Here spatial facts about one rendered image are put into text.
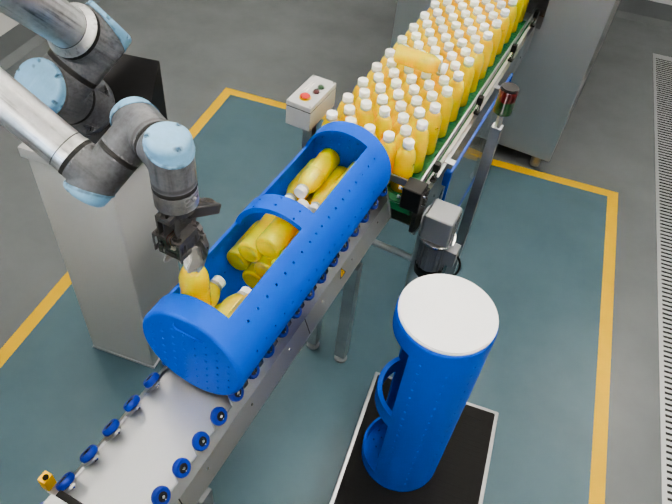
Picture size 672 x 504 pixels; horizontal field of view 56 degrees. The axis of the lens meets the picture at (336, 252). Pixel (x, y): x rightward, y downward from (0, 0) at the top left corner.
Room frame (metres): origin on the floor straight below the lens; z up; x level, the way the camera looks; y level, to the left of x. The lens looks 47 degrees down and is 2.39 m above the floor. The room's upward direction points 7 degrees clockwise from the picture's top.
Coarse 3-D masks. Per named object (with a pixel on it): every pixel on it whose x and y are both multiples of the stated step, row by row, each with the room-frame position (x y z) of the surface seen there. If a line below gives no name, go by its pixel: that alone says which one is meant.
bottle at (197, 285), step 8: (184, 272) 0.93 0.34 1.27; (192, 272) 0.93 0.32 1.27; (200, 272) 0.94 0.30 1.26; (184, 280) 0.92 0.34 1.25; (192, 280) 0.92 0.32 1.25; (200, 280) 0.92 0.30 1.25; (208, 280) 0.94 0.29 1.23; (184, 288) 0.91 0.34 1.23; (192, 288) 0.91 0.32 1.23; (200, 288) 0.92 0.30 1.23; (208, 288) 0.94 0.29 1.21; (192, 296) 0.91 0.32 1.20; (200, 296) 0.92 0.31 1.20; (208, 296) 0.93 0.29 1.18
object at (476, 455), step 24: (384, 384) 1.39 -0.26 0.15; (480, 408) 1.33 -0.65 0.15; (360, 432) 1.16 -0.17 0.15; (456, 432) 1.21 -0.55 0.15; (480, 432) 1.22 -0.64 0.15; (360, 456) 1.07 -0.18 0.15; (456, 456) 1.11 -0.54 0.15; (480, 456) 1.12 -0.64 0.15; (360, 480) 0.98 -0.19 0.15; (432, 480) 1.01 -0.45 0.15; (456, 480) 1.02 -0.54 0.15; (480, 480) 1.03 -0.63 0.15
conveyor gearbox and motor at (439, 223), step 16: (432, 208) 1.69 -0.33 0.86; (448, 208) 1.70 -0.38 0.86; (432, 224) 1.64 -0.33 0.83; (448, 224) 1.62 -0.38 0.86; (432, 240) 1.64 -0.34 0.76; (448, 240) 1.62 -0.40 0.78; (416, 256) 1.69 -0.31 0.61; (432, 256) 1.64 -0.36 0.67; (448, 256) 1.63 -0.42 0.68; (416, 272) 1.66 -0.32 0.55; (432, 272) 1.63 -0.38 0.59
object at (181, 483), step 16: (368, 224) 1.51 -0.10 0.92; (352, 240) 1.42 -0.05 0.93; (336, 272) 1.29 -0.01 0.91; (320, 288) 1.21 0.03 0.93; (304, 304) 1.13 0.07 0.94; (288, 336) 1.03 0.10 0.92; (256, 384) 0.87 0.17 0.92; (240, 400) 0.81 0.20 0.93; (224, 432) 0.72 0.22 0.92; (208, 448) 0.67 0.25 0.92; (192, 464) 0.63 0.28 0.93; (176, 480) 0.58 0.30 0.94; (176, 496) 0.55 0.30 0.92
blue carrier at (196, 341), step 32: (320, 128) 1.65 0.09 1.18; (352, 128) 1.60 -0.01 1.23; (352, 160) 1.61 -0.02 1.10; (384, 160) 1.55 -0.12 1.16; (352, 192) 1.37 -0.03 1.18; (320, 224) 1.21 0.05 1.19; (352, 224) 1.31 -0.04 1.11; (224, 256) 1.18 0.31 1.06; (288, 256) 1.07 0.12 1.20; (320, 256) 1.14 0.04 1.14; (224, 288) 1.11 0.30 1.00; (256, 288) 0.95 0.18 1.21; (288, 288) 1.00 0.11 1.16; (160, 320) 0.85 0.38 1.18; (192, 320) 0.82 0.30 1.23; (224, 320) 0.84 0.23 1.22; (256, 320) 0.88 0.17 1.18; (288, 320) 0.97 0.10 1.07; (160, 352) 0.85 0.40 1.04; (192, 352) 0.81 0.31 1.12; (224, 352) 0.78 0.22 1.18; (256, 352) 0.83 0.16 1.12; (192, 384) 0.82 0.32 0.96; (224, 384) 0.78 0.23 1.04
